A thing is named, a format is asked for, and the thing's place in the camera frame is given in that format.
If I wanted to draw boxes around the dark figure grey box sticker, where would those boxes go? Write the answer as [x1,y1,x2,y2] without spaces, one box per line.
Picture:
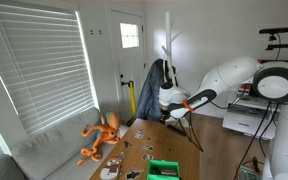
[140,144,155,152]

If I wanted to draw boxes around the black stereo camera bar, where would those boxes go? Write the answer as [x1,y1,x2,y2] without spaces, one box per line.
[258,26,288,35]

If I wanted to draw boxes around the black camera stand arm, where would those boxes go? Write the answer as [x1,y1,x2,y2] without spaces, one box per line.
[265,33,288,52]

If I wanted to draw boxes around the white door with window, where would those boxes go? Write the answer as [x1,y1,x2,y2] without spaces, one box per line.
[108,9,148,125]

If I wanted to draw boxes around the blue grey puffer jacket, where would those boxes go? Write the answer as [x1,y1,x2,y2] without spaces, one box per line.
[136,58,178,123]

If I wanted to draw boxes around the grey fabric sofa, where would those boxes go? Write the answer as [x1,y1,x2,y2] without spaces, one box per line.
[0,106,126,180]

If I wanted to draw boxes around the yellow black stick tool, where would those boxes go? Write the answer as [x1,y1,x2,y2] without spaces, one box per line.
[127,80,138,127]

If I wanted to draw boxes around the green plastic box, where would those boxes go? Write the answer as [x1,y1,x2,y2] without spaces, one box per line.
[146,159,183,180]

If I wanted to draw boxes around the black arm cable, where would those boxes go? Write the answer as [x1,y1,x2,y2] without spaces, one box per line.
[177,112,205,153]

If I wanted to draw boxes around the black white character sticker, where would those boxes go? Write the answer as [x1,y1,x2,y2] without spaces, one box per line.
[125,168,145,180]

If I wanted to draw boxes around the black door handle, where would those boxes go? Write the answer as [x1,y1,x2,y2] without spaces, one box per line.
[119,73,132,88]

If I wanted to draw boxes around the large white window blinds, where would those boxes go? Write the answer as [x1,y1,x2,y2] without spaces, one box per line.
[0,1,97,138]

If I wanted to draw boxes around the white coat rack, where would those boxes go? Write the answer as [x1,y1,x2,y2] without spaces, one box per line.
[160,11,184,88]

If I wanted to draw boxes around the orange octopus plush toy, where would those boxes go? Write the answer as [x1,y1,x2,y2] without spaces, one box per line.
[76,109,122,167]

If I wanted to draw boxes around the orange strap on arm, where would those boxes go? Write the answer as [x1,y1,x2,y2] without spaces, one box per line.
[182,98,195,113]

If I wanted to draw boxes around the thin black power cable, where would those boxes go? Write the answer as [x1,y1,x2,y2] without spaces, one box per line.
[233,99,282,180]

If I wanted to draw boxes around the green haired character sticker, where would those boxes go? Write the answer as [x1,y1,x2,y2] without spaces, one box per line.
[141,153,155,162]

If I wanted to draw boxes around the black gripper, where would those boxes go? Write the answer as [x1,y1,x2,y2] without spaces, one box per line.
[159,110,173,127]

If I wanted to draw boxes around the white low cabinet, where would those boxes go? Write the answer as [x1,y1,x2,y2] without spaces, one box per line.
[222,89,282,141]

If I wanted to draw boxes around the green electronics board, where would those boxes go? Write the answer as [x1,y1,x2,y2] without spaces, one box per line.
[238,164,264,180]

